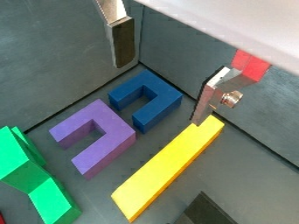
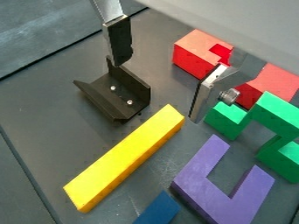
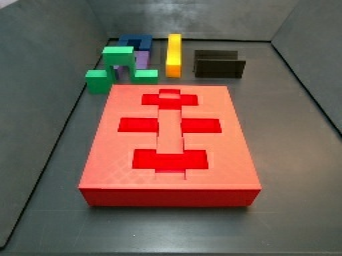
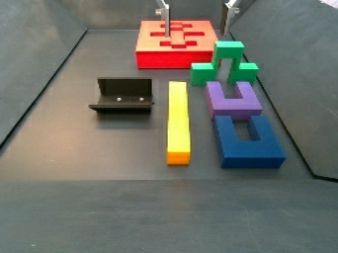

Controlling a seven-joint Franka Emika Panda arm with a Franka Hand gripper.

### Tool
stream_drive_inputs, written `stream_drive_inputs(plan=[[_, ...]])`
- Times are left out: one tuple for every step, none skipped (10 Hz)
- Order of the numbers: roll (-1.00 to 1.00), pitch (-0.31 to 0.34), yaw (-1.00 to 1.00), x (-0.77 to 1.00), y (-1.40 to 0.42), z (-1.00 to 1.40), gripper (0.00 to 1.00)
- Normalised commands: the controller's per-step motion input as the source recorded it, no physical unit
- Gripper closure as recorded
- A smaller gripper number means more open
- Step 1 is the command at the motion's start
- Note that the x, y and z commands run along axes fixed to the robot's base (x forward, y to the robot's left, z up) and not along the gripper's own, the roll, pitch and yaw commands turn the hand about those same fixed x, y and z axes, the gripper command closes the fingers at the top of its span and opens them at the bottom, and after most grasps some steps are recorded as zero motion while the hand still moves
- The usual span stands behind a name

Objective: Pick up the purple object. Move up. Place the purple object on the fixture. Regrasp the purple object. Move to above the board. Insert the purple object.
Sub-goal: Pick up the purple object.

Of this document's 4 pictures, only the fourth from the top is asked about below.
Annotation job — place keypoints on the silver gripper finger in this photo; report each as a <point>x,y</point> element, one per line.
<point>164,12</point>
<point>230,9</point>

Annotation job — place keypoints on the purple U-shaped block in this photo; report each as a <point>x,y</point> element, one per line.
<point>241,107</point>

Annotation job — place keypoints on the red slotted board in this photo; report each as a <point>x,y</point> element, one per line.
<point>189,45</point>

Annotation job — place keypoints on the black angle fixture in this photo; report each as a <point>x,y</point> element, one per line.
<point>125,94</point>

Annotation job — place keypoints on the green arch block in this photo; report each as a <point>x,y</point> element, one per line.
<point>242,71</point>

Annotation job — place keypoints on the yellow long bar block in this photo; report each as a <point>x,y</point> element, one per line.
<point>178,140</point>

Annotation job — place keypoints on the blue U-shaped block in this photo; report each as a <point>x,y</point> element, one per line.
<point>261,152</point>

